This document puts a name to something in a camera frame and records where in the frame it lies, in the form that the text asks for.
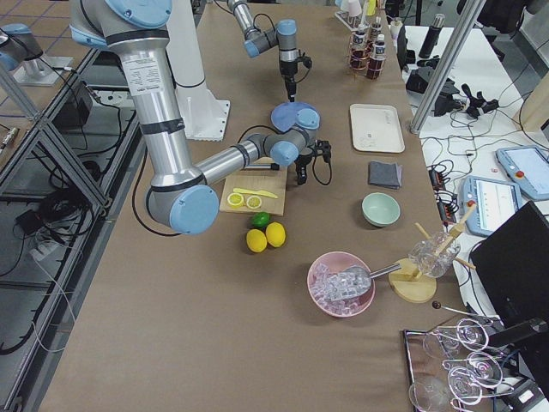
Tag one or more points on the green lime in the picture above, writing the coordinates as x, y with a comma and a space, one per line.
260, 220

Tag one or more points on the mint green bowl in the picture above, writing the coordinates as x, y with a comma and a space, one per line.
380, 209

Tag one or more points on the black laptop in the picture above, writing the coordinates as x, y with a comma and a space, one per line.
512, 265

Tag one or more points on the stirrer with dark ball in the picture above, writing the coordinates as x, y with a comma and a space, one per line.
438, 306

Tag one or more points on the blue plate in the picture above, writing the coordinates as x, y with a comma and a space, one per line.
283, 117

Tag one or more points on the aluminium frame post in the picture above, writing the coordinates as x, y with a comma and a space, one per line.
468, 17

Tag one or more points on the lower lemon slice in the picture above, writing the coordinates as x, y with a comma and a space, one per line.
253, 202

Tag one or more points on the upper wine glass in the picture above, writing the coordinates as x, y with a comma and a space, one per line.
447, 341

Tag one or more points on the grey folded cloth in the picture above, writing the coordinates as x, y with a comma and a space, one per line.
385, 174

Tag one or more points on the wine glass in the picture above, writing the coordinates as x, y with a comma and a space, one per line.
470, 376
447, 341
430, 393

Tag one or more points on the lower wine glass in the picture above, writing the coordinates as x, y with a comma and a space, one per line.
430, 393

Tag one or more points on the steel muddler black tip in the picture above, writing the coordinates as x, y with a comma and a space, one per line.
262, 166

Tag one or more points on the lemon slice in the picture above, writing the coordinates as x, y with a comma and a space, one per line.
253, 202
235, 200

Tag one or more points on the lower whole lemon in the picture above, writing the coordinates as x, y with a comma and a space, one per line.
275, 234

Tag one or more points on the wooden cup stand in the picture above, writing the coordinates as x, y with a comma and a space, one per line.
409, 283

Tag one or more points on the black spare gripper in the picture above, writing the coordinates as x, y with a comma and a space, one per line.
478, 105

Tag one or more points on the glass mug on stand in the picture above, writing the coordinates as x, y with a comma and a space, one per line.
435, 255

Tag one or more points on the spare grey robot arm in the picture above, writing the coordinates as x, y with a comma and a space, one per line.
22, 55

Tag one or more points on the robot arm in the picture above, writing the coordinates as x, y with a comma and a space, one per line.
282, 35
157, 46

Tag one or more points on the upper whole lemon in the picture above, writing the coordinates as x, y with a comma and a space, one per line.
256, 240

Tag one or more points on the near teach pendant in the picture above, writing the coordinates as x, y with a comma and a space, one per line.
489, 203

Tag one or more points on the far teach pendant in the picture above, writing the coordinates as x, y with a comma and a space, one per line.
527, 167

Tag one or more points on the copper wire bottle rack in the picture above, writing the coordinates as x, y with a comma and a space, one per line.
364, 71

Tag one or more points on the cream rabbit tray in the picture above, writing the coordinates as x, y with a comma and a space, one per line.
376, 128

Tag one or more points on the right edge drink bottle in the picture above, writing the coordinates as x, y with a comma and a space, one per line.
375, 29

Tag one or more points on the middle wine glass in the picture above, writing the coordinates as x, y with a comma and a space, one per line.
470, 376

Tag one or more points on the whole lemon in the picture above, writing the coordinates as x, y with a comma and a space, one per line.
256, 240
275, 234

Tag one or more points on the middle drink bottle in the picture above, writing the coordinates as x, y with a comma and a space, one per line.
377, 58

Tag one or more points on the black thermos bottle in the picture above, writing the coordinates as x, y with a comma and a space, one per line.
432, 35

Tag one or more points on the top drink bottle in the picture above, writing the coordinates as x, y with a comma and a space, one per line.
357, 53

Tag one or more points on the yellow plastic knife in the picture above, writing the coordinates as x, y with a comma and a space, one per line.
260, 193

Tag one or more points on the pink ice bowl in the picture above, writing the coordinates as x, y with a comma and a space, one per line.
321, 285

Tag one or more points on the teach pendant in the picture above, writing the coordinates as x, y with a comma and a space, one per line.
527, 167
489, 203

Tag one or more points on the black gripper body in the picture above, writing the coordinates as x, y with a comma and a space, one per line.
303, 160
286, 70

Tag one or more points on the wooden cutting board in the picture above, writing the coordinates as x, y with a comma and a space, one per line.
265, 186

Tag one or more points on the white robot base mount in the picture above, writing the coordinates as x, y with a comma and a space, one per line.
205, 117

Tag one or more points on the upper lemon slice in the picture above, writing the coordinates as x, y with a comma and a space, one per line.
235, 200

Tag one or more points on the metal ice scoop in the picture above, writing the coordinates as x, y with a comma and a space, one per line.
364, 276

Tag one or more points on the glass rack tray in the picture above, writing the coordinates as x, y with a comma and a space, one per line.
518, 392

